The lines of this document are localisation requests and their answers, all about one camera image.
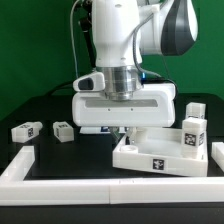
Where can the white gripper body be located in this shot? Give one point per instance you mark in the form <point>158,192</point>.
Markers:
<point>151,106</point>

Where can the white square tabletop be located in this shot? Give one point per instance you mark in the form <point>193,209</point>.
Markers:
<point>158,150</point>

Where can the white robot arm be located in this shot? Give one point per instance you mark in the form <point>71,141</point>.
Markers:
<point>120,93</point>

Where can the white fiducial marker sheet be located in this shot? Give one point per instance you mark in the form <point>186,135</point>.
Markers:
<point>95,130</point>

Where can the white U-shaped obstacle fence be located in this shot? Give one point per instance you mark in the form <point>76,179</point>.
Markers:
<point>16,190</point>

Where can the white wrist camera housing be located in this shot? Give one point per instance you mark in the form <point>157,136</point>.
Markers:
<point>92,82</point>

